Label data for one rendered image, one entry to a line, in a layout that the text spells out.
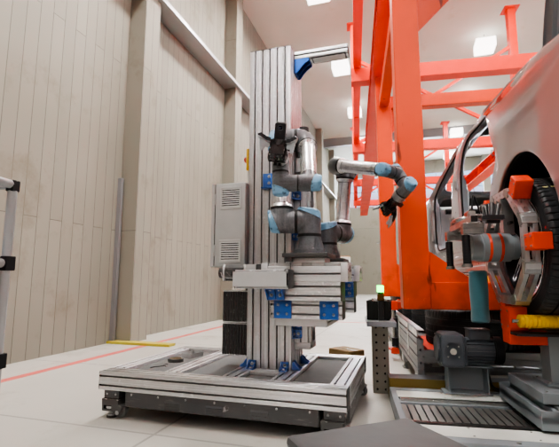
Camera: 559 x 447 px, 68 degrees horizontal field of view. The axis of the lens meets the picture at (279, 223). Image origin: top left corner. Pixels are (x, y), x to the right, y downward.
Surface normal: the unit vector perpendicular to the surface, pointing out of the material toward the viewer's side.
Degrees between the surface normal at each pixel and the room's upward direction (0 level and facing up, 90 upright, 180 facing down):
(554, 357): 90
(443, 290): 90
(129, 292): 90
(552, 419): 90
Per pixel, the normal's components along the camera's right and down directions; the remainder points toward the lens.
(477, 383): -0.18, -0.14
